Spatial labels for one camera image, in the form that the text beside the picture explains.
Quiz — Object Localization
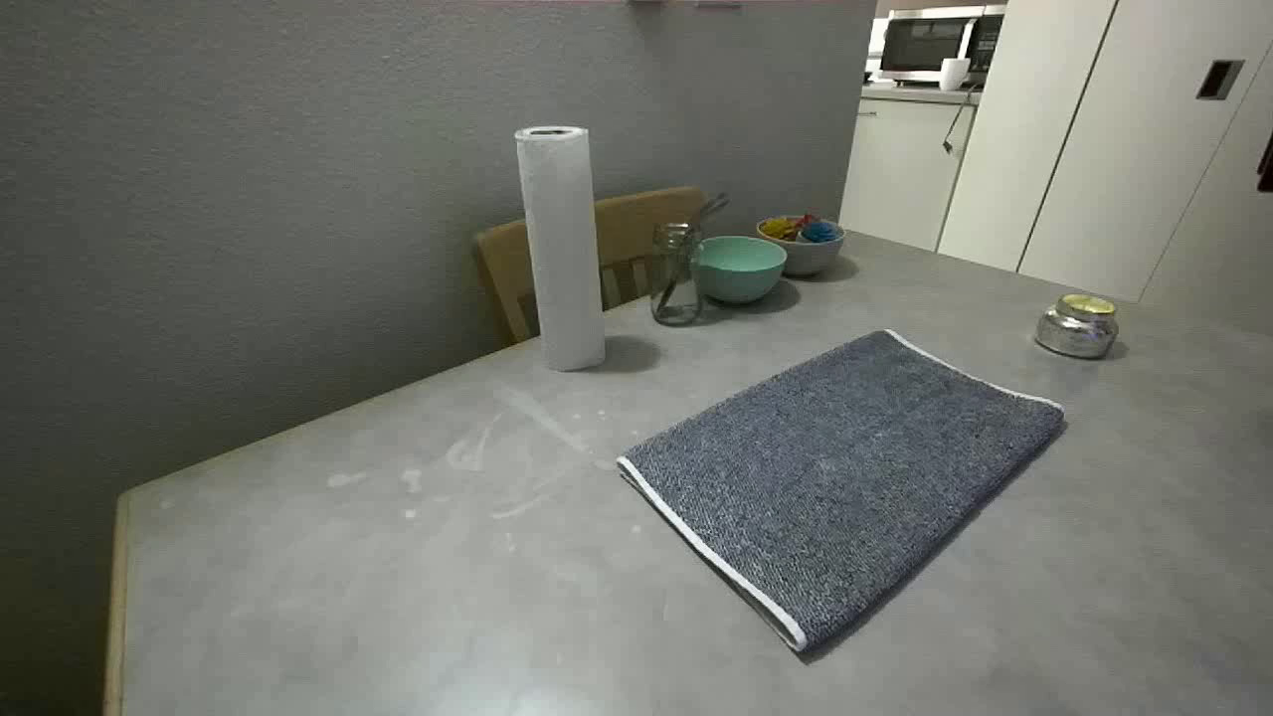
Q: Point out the grey towel with white edge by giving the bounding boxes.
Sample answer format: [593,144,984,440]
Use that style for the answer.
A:
[614,325,1072,656]

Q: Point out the white paper towel roll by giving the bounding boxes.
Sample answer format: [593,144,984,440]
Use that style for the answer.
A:
[513,124,609,374]

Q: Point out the clear glass jar with utensil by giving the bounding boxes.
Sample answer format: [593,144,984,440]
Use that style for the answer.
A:
[647,191,732,330]

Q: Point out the teal bowl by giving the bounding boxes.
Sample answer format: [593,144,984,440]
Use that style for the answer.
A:
[687,230,793,309]

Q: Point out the white bowl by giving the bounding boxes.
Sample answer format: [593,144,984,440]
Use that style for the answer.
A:
[752,214,846,283]

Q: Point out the colourful plastic toys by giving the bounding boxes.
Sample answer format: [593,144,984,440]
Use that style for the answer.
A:
[759,212,845,246]

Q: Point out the low white cabinet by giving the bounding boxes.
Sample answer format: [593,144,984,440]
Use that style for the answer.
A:
[838,85,988,256]

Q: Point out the white microwave oven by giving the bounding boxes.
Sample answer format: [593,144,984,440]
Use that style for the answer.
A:
[869,2,1009,96]

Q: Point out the silver jar with gold lid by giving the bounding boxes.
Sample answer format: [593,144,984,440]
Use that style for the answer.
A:
[1029,289,1121,360]

